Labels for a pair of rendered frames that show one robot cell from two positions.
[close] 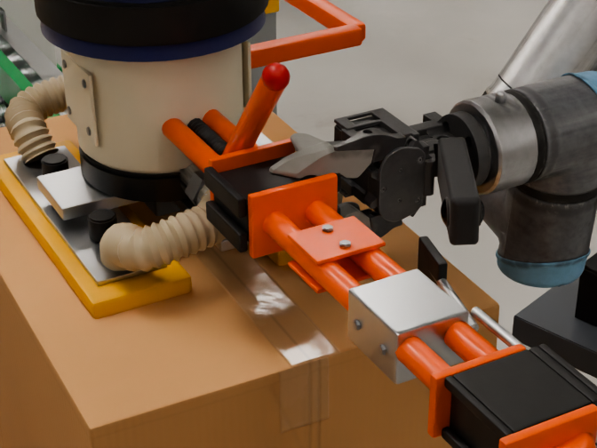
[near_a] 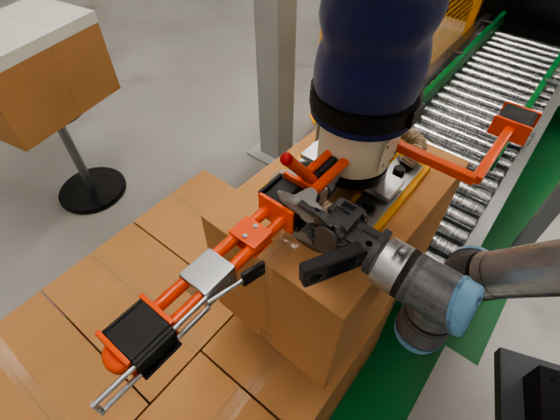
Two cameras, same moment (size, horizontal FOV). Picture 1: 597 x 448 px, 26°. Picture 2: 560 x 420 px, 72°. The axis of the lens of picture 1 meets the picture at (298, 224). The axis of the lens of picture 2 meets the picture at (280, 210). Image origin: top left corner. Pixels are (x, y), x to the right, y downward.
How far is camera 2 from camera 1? 88 cm
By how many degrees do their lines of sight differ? 53
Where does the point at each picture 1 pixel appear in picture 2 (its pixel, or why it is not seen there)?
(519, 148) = (381, 277)
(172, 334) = not seen: hidden behind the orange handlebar
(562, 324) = (512, 372)
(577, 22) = (527, 264)
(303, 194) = (277, 209)
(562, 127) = (412, 292)
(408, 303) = (203, 271)
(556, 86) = (437, 275)
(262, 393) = not seen: hidden behind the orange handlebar
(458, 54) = not seen: outside the picture
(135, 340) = (254, 207)
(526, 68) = (493, 258)
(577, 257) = (412, 346)
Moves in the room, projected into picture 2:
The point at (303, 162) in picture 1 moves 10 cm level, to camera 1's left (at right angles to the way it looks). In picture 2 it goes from (285, 198) to (265, 164)
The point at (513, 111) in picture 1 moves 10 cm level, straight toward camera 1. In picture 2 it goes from (394, 262) to (334, 274)
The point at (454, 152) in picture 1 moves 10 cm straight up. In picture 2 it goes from (346, 250) to (354, 211)
